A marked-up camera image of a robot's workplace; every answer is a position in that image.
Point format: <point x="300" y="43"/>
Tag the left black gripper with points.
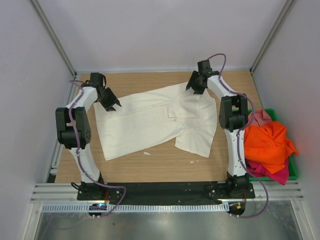
<point x="112" y="98"/>

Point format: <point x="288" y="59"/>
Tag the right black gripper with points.
<point x="199" y="90"/>

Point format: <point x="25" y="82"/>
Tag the cream white t shirt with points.
<point x="150" y="118"/>

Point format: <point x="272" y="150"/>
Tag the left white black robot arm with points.
<point x="74" y="132"/>

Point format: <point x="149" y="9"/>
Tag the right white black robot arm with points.
<point x="233" y="117"/>

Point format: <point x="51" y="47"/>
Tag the pink t shirt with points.
<point x="259" y="118"/>

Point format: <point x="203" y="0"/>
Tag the orange t shirt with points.
<point x="268" y="145"/>

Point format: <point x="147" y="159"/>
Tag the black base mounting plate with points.
<point x="142" y="192"/>

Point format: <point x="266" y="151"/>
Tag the magenta t shirt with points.
<point x="259" y="171"/>

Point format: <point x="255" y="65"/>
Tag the green plastic bin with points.
<point x="267" y="148"/>

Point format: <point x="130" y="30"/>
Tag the white slotted cable duct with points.
<point x="97" y="208"/>

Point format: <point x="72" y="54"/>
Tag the aluminium front frame rail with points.
<point x="64" y="193"/>

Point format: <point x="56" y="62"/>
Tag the left aluminium corner post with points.
<point x="52" y="35"/>

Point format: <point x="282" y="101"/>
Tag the aluminium corner post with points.
<point x="52" y="35"/>
<point x="279" y="21"/>

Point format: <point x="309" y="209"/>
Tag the right aluminium corner post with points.
<point x="279" y="21"/>

